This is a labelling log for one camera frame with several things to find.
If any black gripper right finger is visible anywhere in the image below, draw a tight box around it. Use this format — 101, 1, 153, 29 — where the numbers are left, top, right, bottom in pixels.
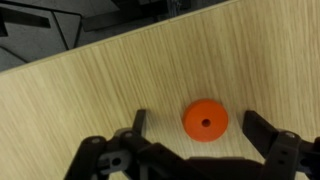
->
242, 110, 320, 180

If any orange disc with hole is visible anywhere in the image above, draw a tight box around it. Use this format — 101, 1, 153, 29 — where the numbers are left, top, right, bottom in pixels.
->
181, 98, 230, 143

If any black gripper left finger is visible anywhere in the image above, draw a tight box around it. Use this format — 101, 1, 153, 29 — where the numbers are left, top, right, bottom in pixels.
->
63, 109, 201, 180

